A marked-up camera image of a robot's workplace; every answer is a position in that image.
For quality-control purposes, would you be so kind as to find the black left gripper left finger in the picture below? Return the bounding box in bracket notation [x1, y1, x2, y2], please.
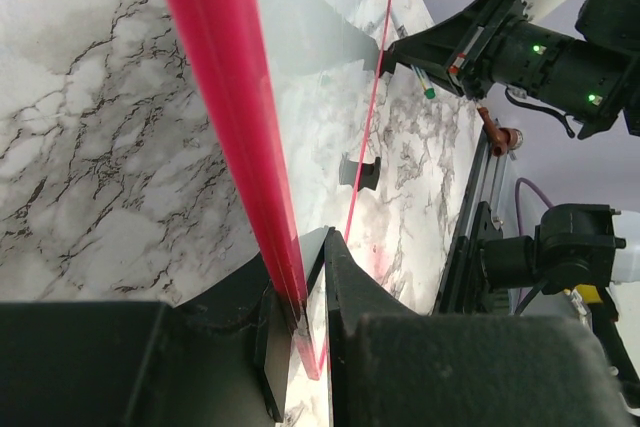
[1, 257, 291, 426]

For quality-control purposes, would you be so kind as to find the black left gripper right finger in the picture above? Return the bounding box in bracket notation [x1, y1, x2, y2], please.
[324, 234, 630, 426]

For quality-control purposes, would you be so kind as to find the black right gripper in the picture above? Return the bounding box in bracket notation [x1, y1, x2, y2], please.
[381, 0, 530, 100]

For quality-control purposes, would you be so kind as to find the white marker pen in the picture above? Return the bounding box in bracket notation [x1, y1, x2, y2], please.
[412, 66, 436, 99]

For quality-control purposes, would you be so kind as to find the pink framed whiteboard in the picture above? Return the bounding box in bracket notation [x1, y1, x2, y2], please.
[167, 0, 391, 380]

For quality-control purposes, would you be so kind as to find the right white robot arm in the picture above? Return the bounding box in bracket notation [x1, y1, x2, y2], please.
[380, 0, 639, 140]

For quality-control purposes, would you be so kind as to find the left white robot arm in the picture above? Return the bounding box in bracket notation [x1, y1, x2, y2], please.
[1, 203, 639, 426]

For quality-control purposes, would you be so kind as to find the black whiteboard clip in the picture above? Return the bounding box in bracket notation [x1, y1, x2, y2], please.
[338, 153, 382, 192]

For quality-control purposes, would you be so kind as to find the brown cable connector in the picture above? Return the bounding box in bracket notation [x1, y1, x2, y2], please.
[477, 106, 524, 157]

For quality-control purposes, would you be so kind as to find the aluminium table edge rail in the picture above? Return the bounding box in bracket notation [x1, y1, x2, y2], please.
[432, 132, 510, 314]

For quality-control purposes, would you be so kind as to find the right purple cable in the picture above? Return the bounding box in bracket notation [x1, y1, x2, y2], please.
[514, 177, 555, 238]

